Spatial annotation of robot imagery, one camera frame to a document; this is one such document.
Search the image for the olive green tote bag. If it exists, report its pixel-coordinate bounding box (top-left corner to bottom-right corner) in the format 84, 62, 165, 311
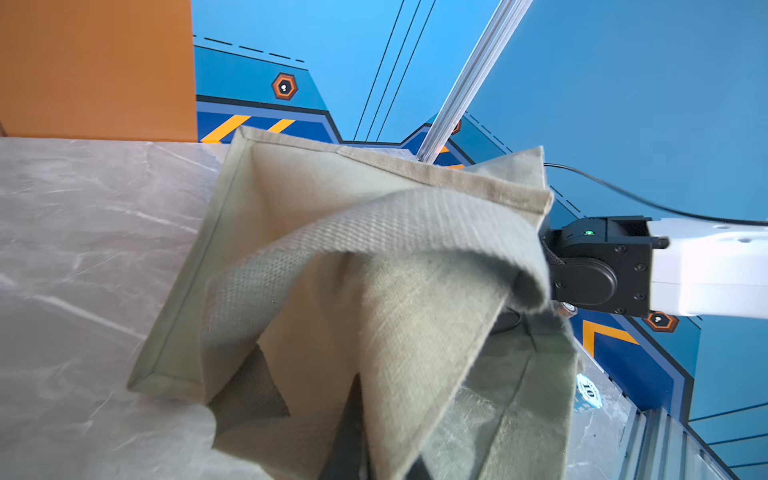
128, 127, 579, 479

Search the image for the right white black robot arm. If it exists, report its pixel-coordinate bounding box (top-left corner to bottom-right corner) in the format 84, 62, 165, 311
541, 216, 767, 319

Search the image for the right aluminium frame post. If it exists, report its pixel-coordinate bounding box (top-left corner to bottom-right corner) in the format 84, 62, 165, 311
417, 0, 533, 165

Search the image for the aluminium front rail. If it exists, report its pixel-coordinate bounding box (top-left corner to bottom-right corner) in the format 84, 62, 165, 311
612, 408, 731, 480

